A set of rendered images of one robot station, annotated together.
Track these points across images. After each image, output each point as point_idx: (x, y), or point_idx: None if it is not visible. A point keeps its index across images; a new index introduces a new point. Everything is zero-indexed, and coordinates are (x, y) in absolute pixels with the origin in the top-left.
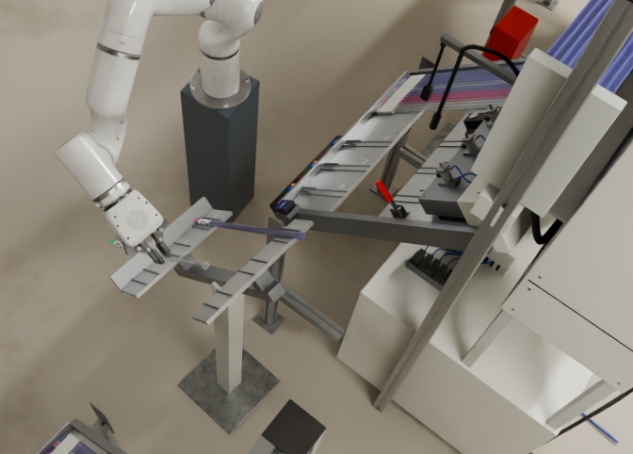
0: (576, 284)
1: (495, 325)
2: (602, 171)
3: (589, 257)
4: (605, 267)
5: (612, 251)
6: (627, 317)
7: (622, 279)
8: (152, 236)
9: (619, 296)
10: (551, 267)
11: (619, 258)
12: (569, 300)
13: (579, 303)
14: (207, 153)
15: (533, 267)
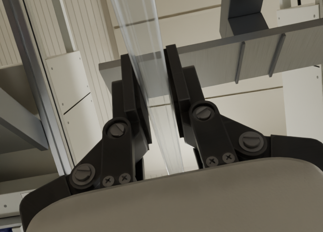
0: (308, 89)
1: None
2: None
3: (313, 120)
4: (308, 118)
5: (310, 133)
6: (294, 83)
7: (303, 114)
8: (197, 144)
9: (300, 98)
10: (317, 95)
11: (308, 130)
12: (305, 69)
13: (303, 72)
14: None
15: (321, 83)
